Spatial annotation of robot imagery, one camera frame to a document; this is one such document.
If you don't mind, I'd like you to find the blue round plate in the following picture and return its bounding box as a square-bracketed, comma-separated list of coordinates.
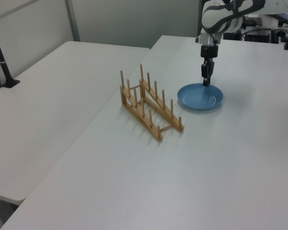
[177, 82, 224, 111]

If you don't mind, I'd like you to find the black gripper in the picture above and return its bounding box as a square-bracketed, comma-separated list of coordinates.
[200, 45, 218, 87]

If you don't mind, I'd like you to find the black electronics box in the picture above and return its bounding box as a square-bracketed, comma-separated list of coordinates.
[244, 28, 272, 43]

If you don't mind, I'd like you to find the black pole stand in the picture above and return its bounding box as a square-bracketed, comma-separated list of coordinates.
[0, 19, 21, 88]

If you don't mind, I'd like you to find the wooden plate rack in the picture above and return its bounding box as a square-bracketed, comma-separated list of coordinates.
[120, 63, 185, 142]

